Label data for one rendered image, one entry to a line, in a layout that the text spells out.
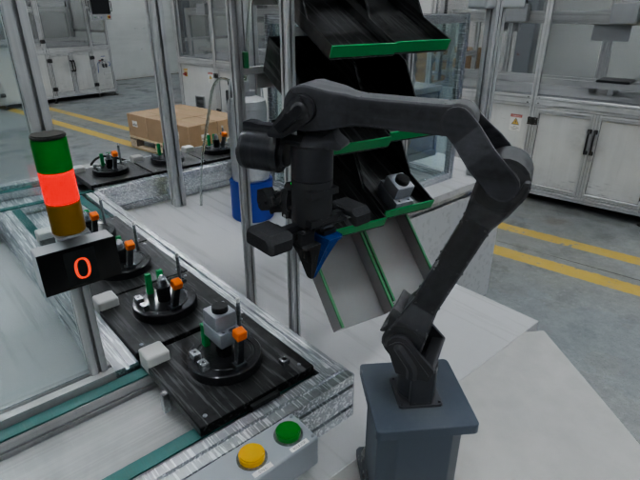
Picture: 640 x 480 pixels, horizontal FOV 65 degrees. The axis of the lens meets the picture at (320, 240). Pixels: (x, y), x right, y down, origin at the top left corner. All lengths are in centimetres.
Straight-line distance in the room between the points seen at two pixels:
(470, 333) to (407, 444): 57
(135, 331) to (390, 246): 59
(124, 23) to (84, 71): 280
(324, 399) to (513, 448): 36
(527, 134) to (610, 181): 76
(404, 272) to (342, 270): 17
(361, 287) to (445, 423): 42
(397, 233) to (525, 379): 42
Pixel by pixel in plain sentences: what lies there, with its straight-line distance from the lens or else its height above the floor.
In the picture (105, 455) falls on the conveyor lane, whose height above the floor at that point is 92.
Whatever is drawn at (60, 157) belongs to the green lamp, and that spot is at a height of 138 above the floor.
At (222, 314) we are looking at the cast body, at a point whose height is 109.
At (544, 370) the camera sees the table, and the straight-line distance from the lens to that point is 125.
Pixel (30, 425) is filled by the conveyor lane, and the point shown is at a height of 95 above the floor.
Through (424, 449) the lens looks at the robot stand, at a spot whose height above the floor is 101.
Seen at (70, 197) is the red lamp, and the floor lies 132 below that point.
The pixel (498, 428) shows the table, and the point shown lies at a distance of 108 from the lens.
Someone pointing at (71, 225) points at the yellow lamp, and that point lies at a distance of 87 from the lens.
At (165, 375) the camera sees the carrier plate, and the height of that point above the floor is 97.
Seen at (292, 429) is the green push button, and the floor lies 97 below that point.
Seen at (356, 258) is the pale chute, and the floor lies 108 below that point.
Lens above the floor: 159
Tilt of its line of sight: 25 degrees down
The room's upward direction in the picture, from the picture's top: straight up
